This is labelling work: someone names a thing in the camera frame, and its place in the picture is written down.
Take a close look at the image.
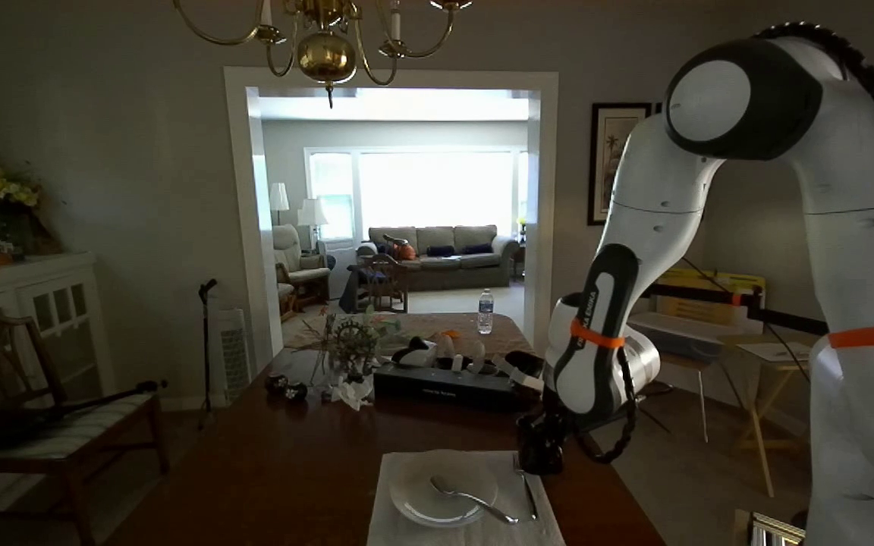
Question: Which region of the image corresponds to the white cabinet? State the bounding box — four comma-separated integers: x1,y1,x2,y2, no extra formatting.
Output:
0,254,115,396

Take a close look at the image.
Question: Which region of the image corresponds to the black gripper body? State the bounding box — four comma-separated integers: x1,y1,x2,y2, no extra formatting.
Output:
517,410,569,472

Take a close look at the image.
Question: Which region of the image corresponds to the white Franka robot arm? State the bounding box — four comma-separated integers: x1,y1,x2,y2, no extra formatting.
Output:
517,22,874,546

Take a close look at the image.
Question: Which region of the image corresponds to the black keyboard case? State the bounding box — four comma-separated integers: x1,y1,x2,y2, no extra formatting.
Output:
372,366,532,410

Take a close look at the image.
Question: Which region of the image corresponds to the plastic water bottle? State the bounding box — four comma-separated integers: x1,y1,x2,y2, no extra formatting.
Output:
477,291,496,336

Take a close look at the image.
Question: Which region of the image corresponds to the black microphone stand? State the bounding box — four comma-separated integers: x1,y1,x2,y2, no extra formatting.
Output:
198,278,218,432

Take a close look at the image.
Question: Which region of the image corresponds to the white VR headset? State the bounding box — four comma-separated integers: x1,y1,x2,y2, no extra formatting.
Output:
505,349,550,386

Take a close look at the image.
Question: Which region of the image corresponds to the white side table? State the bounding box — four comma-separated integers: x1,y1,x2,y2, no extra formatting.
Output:
630,311,808,490

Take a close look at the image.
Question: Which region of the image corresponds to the yellow flower bouquet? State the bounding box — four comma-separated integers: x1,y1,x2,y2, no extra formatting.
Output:
0,163,49,254

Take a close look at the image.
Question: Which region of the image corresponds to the brass chandelier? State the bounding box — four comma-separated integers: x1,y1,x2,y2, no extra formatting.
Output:
170,0,472,96

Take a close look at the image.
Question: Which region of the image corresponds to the silver knife on napkin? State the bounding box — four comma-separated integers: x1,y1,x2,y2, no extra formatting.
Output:
523,476,540,522

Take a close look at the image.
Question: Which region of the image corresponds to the wooden chair with cushion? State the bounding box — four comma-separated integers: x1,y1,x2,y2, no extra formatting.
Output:
0,311,170,546

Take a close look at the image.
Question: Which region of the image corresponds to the white plate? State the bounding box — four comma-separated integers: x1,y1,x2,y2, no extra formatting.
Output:
385,452,499,528

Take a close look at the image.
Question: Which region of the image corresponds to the framed picture pair left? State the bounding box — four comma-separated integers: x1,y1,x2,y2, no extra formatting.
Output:
586,104,652,224

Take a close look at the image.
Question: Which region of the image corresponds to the silver fork on plate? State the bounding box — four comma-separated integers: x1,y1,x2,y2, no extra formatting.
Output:
428,476,523,525

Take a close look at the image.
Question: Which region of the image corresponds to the black cable loop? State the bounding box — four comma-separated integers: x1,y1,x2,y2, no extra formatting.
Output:
569,373,644,467

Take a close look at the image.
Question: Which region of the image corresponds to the grey sofa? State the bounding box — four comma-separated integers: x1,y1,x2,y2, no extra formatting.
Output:
368,224,523,291

